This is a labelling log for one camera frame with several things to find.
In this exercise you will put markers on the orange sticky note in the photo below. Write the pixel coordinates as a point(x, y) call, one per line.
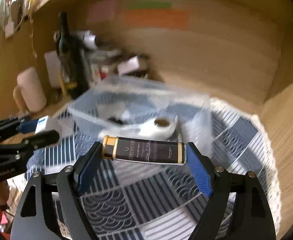
point(156, 18)

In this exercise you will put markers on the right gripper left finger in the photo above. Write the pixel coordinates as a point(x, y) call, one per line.
point(86, 168)

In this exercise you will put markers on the yellow wooden stick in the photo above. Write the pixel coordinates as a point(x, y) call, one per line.
point(66, 86)

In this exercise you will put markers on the pink sticky note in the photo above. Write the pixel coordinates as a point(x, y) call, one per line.
point(101, 12)

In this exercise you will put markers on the white electronic thermometer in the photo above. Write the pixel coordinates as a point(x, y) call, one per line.
point(158, 128)

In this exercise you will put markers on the clear plastic storage box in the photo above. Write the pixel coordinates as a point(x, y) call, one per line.
point(121, 100)

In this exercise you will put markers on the green sticky note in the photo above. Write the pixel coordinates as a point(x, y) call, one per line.
point(148, 5)

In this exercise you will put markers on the small white box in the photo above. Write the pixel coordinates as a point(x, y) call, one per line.
point(47, 123)

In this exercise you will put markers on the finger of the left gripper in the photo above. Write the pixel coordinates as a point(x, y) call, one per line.
point(29, 126)
point(41, 140)

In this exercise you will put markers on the white paper note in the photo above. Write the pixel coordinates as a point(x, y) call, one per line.
point(53, 65)

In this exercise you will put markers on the white pink open box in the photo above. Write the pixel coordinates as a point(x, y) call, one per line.
point(133, 64)

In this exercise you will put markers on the blue white patterned round mat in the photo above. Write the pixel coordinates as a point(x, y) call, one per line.
point(141, 201)

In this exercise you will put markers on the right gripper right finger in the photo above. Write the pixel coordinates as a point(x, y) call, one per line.
point(202, 169)

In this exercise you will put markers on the dark wine bottle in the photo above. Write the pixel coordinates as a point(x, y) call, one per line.
point(68, 50)

